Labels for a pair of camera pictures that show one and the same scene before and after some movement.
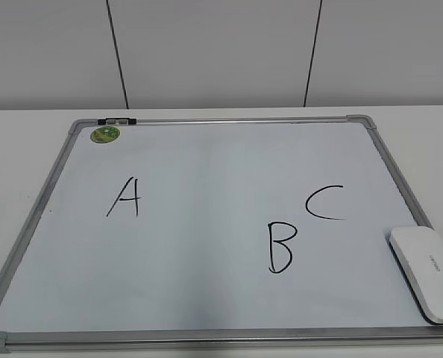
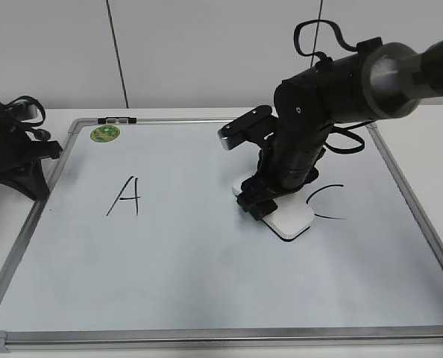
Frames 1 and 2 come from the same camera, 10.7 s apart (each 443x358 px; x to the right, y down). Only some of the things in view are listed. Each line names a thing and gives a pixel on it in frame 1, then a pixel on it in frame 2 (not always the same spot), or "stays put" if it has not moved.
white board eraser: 430,270 → 294,215
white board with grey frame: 240,233 stays put
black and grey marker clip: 117,121 stays put
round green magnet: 104,134 stays put
